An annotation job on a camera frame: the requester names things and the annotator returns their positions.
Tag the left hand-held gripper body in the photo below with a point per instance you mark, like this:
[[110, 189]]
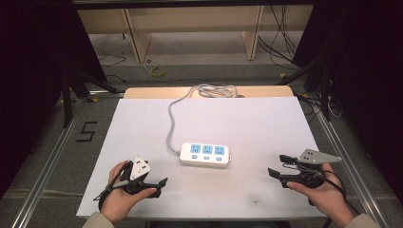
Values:
[[139, 169]]

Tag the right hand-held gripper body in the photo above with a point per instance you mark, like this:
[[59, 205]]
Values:
[[312, 177]]

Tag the white power strip blue sockets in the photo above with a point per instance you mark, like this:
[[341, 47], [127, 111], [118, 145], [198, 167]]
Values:
[[205, 160]]

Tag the person's right hand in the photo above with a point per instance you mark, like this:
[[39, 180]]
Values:
[[329, 199]]

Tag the person's left hand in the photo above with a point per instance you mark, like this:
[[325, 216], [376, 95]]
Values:
[[120, 202]]

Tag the white sheet table cover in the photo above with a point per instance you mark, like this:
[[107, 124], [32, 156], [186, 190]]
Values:
[[240, 126]]

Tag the black metal stand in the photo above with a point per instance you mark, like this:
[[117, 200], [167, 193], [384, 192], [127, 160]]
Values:
[[324, 95], [67, 101]]

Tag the light wooden table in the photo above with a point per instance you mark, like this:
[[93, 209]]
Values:
[[152, 92]]

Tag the yellow tape roll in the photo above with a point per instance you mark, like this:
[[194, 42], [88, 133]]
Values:
[[157, 75]]

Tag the black curtain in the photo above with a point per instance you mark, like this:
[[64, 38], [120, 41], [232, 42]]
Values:
[[31, 79], [367, 79]]

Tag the light wooden shelf unit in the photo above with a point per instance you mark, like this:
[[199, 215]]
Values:
[[193, 19]]

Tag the aluminium floor rail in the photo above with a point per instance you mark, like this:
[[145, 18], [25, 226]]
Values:
[[348, 164], [47, 164]]

